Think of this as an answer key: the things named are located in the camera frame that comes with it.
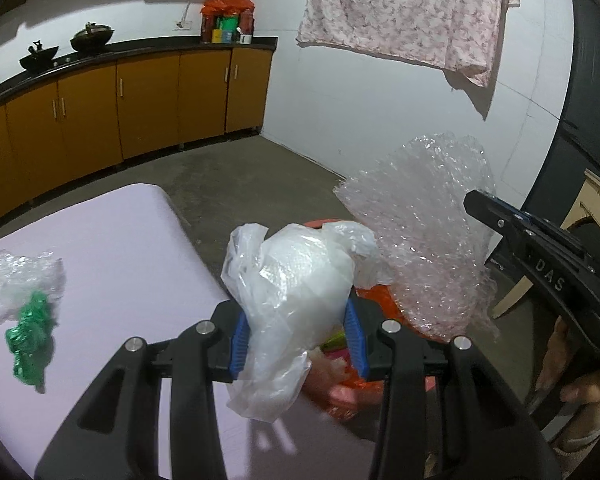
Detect person's right hand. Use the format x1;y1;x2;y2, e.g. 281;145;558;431
535;318;600;404

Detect red bag over condiments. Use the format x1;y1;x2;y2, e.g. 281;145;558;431
200;0;254;16

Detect white translucent plastic bag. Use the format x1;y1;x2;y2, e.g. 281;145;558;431
221;221;390;422

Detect shiny green plastic bag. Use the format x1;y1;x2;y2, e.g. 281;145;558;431
5;290;56;389

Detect black lidded pot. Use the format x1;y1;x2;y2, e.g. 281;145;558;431
70;22;114;54

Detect small bubble wrap piece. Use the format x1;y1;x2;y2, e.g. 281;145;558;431
0;250;67;325

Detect black wok with handle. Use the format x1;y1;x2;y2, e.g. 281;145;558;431
19;40;59;73

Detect black countertop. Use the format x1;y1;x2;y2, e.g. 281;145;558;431
0;36;278;106

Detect lower wooden kitchen cabinets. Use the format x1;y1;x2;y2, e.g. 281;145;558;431
0;46;275;219

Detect cream wooden furniture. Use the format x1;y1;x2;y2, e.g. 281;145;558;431
491;170;600;318

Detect lilac quilted tablecloth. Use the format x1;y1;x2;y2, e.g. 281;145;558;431
0;182;382;478

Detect pink floral hanging cloth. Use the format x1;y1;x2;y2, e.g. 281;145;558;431
297;0;520;88

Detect large bubble wrap sheet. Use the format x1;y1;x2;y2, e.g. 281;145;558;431
335;132;498;341

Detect red plastic trash basket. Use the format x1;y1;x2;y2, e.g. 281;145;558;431
302;218;439;421

